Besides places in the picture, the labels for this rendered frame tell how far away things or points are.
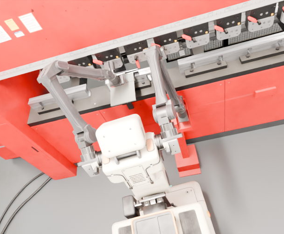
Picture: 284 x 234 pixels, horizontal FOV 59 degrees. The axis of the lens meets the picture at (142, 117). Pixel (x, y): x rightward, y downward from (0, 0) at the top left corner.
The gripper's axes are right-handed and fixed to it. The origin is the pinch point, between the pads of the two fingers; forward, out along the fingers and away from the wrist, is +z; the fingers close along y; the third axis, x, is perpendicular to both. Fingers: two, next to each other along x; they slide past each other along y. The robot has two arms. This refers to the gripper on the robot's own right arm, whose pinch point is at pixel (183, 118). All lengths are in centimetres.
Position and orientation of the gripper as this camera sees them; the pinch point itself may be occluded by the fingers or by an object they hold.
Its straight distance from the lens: 186.3
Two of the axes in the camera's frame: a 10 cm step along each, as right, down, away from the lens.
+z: 2.3, 3.2, 9.2
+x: -9.6, 2.2, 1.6
